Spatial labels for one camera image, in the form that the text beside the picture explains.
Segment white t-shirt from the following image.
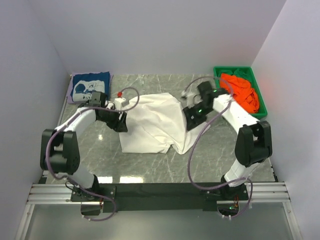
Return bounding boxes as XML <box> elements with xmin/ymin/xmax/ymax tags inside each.
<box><xmin>119</xmin><ymin>92</ymin><xmax>206</xmax><ymax>155</ymax></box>

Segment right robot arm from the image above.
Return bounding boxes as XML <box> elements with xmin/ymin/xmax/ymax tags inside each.
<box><xmin>181</xmin><ymin>81</ymin><xmax>273</xmax><ymax>191</ymax></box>

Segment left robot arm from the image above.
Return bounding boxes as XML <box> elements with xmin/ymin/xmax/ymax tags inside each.
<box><xmin>40</xmin><ymin>92</ymin><xmax>129</xmax><ymax>195</ymax></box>

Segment folded blue printed t-shirt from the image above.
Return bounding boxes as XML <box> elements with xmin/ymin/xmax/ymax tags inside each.
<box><xmin>69</xmin><ymin>71</ymin><xmax>111</xmax><ymax>103</ymax></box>

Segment orange t-shirt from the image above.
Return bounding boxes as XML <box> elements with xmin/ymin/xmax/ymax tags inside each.
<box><xmin>219</xmin><ymin>73</ymin><xmax>260</xmax><ymax>114</ymax></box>

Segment dark green t-shirt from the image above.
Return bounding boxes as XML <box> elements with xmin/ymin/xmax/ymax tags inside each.
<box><xmin>233</xmin><ymin>68</ymin><xmax>250</xmax><ymax>80</ymax></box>

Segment green plastic bin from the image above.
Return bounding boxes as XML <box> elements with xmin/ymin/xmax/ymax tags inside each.
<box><xmin>213</xmin><ymin>66</ymin><xmax>268</xmax><ymax>119</ymax></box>

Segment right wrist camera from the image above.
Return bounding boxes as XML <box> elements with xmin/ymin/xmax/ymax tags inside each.
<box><xmin>181</xmin><ymin>90</ymin><xmax>202</xmax><ymax>108</ymax></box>

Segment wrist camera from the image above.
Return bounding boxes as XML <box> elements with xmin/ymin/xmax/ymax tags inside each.
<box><xmin>181</xmin><ymin>90</ymin><xmax>202</xmax><ymax>108</ymax></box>
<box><xmin>113</xmin><ymin>91</ymin><xmax>130</xmax><ymax>112</ymax></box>

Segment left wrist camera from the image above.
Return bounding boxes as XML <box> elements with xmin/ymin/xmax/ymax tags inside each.
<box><xmin>113</xmin><ymin>91</ymin><xmax>130</xmax><ymax>112</ymax></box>

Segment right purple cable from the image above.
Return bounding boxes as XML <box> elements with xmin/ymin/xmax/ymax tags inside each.
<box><xmin>184</xmin><ymin>76</ymin><xmax>254</xmax><ymax>221</ymax></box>

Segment purple cable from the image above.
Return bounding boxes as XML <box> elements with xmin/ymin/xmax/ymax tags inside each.
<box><xmin>44</xmin><ymin>87</ymin><xmax>140</xmax><ymax>223</ymax></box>
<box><xmin>184</xmin><ymin>76</ymin><xmax>254</xmax><ymax>221</ymax></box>

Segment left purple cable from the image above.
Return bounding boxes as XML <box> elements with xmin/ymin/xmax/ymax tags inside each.
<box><xmin>44</xmin><ymin>87</ymin><xmax>140</xmax><ymax>223</ymax></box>

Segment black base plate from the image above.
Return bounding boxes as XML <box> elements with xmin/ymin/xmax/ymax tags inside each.
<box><xmin>70</xmin><ymin>182</ymin><xmax>251</xmax><ymax>216</ymax></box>

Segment aluminium rail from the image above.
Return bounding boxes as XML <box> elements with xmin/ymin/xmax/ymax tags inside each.
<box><xmin>26</xmin><ymin>182</ymin><xmax>291</xmax><ymax>205</ymax></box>

